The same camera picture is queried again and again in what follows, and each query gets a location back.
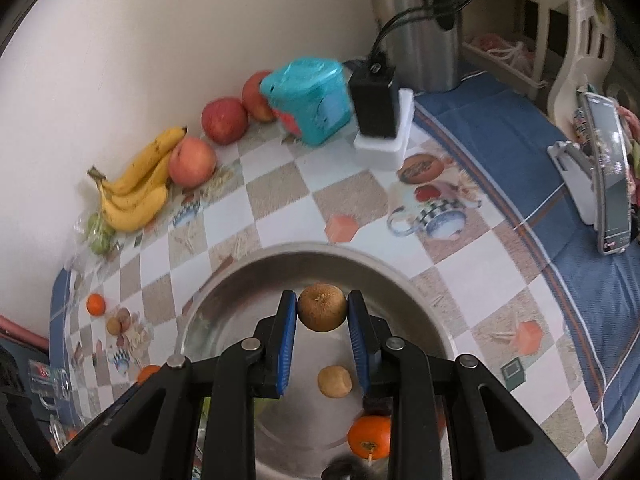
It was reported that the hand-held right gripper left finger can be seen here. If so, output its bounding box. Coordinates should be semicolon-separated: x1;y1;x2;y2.
57;290;299;480

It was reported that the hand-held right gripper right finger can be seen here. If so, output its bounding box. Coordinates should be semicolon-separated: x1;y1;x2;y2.
347;290;581;480

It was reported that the steel basin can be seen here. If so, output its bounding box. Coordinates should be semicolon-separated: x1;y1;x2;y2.
175;241;458;480

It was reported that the bunch of green fruits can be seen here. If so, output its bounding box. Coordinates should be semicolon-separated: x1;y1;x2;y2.
86;212;116;255

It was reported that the checkered printed tablecloth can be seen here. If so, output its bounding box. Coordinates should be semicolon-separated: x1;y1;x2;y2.
47;67;640;480

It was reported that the white foam box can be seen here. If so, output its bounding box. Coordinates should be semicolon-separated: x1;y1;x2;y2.
352;87;416;171

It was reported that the yellow banana bunch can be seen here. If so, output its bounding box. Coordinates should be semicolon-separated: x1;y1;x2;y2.
87;126;188;233

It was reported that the clear plastic fruit wrapper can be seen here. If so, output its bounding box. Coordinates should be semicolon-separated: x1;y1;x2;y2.
72;207;123;261

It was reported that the black power adapter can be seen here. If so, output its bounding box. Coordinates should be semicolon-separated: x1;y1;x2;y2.
347;60;401;140

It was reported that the teal plastic box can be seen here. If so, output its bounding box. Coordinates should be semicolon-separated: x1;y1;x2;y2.
260;57;353;147

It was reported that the clear glass mug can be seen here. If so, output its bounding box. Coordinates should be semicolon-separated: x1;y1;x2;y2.
27;359;71;408

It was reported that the pink roll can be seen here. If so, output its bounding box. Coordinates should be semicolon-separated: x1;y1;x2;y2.
0;314;51;353

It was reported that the white phone stand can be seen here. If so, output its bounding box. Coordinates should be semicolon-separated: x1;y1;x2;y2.
546;141;601;226

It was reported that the steel thermos jug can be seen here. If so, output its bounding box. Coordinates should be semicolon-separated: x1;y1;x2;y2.
369;0;466;92

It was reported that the smartphone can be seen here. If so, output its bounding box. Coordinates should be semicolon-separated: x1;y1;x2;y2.
575;91;632;257

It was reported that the white plastic chair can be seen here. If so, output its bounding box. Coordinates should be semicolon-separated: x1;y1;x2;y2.
460;0;618;126

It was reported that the colourful cloth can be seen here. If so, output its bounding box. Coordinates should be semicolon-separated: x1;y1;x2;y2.
617;105;640;201

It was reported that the black cable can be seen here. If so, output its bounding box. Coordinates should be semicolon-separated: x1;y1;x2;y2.
367;0;518;68

